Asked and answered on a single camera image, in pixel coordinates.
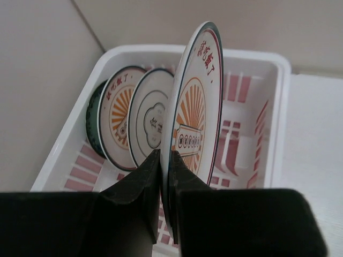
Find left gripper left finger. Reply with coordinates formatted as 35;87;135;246
1;150;160;256

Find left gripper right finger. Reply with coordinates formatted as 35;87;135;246
170;151;328;256

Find orange sunburst plate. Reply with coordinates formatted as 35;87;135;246
97;65;146;171
160;21;223;232

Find small blue patterned plate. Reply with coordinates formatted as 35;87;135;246
85;80;107;158

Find white plate quatrefoil motif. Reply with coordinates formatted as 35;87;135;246
126;68;174;167

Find pink white dish rack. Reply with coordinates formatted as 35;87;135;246
31;44;290;192

